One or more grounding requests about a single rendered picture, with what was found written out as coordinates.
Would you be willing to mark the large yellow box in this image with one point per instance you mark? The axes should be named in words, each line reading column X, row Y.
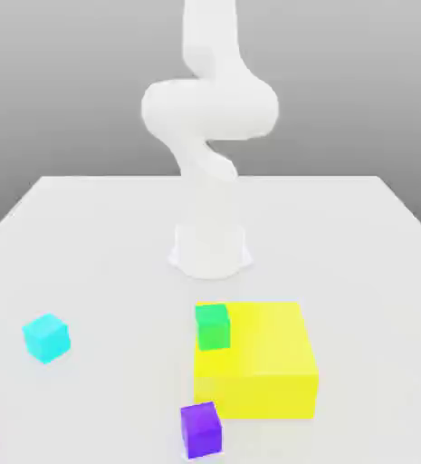
column 268, row 362

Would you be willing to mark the small cyan cube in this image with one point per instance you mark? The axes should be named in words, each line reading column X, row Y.
column 46, row 339

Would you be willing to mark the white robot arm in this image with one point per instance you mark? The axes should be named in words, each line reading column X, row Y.
column 210, row 108

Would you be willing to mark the small green cube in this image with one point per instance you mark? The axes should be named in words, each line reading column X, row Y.
column 213, row 328

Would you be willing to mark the small purple cube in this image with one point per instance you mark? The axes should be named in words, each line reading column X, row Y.
column 201, row 431

